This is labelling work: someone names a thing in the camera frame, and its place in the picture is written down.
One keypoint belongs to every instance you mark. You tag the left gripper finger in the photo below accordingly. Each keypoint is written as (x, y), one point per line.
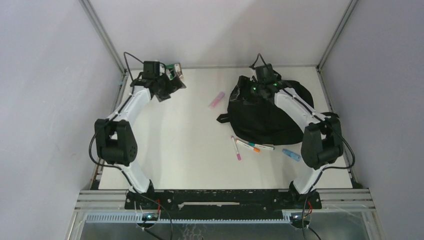
(163, 94)
(175, 84)

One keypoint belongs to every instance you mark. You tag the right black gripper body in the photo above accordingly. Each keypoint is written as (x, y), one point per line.
(255, 88)

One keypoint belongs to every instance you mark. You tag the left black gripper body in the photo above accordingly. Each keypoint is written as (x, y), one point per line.
(162, 81)

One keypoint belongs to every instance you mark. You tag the green cover book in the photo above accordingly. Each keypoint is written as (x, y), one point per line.
(174, 70)

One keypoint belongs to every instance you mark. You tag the black student backpack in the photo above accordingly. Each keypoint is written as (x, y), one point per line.
(257, 120)

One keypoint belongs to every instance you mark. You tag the blue correction tape dispenser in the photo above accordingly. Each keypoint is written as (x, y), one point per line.
(292, 155)

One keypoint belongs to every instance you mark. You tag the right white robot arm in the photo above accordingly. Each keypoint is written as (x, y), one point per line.
(322, 141)

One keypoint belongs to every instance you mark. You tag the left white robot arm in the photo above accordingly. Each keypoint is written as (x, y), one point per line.
(113, 137)

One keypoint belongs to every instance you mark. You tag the teal capped marker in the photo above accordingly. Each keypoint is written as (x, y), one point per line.
(260, 146)

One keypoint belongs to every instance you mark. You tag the orange capped marker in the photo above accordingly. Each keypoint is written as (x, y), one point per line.
(248, 146)

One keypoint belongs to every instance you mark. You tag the pink capped marker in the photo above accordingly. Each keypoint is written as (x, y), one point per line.
(233, 141)

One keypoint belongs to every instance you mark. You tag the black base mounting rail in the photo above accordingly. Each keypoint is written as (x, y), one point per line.
(235, 203)

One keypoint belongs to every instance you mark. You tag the white slotted cable duct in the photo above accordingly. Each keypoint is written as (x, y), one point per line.
(149, 218)

